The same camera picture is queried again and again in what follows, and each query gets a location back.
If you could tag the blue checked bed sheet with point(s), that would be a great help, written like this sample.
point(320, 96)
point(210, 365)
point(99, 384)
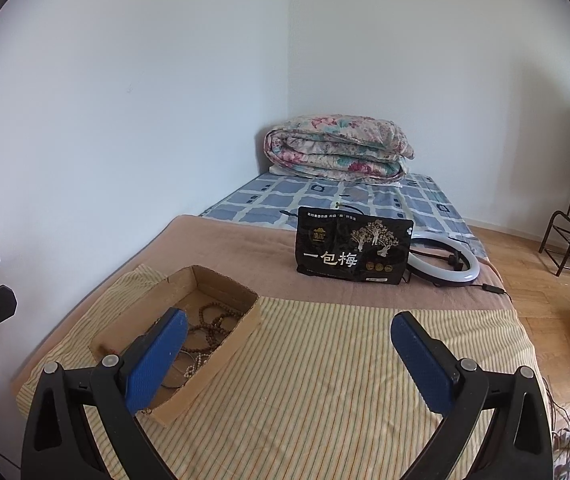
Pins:
point(275, 200)

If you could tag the floral quilt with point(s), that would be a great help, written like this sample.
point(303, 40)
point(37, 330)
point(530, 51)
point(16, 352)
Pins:
point(335, 147)

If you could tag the brown blanket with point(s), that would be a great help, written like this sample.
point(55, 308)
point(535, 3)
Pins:
point(240, 250)

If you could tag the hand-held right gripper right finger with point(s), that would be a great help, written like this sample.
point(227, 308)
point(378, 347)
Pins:
point(425, 365)

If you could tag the cardboard box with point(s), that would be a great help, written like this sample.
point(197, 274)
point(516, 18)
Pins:
point(230, 292)

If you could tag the black snack bag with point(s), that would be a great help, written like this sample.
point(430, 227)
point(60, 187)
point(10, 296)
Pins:
point(352, 247)

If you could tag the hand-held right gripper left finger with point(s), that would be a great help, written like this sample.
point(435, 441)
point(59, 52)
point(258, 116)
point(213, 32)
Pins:
point(157, 360)

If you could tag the striped cloth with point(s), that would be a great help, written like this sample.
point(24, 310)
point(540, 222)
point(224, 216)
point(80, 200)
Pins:
point(315, 375)

